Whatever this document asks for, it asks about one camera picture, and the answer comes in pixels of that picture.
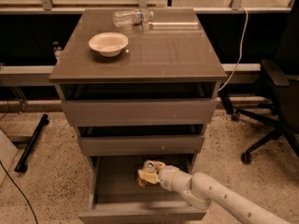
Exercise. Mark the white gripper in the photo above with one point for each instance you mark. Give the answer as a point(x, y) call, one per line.
point(167, 174)

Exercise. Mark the orange soda can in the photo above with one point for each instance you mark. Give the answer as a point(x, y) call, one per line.
point(148, 166)

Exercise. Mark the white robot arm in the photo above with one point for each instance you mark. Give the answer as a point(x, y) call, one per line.
point(199, 190)

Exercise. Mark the grey bottom drawer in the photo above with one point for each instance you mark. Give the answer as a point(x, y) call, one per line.
point(117, 198)

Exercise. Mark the grey drawer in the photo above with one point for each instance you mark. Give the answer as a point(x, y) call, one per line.
point(103, 105)
point(117, 198)
point(140, 140)

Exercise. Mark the grey middle drawer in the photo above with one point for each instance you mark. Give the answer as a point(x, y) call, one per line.
point(140, 140)

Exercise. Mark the grey drawer cabinet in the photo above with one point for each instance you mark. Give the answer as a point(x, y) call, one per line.
point(173, 48)

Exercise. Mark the grey top drawer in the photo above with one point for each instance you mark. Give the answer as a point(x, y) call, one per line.
point(103, 105)

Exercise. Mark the black bar on floor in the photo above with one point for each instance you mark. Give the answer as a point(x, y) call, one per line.
point(21, 166)

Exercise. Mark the white paper bowl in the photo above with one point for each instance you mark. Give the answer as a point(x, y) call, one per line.
point(108, 44)

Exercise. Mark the black office chair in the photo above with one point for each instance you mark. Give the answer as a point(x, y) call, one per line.
point(279, 83)

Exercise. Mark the clear plastic water bottle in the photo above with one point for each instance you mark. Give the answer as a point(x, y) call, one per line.
point(124, 18)

